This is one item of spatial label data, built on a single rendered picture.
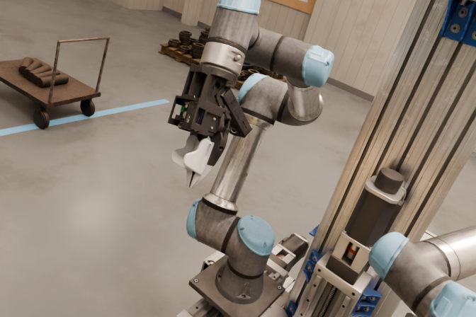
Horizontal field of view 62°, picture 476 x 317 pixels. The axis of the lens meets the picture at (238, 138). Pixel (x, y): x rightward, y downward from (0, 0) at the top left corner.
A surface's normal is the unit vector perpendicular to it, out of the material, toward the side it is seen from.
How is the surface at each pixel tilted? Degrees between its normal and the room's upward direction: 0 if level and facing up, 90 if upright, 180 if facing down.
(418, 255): 9
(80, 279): 0
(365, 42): 90
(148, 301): 0
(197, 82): 70
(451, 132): 90
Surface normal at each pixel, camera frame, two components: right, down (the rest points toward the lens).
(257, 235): 0.36, -0.81
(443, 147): -0.59, 0.22
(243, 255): -0.37, 0.33
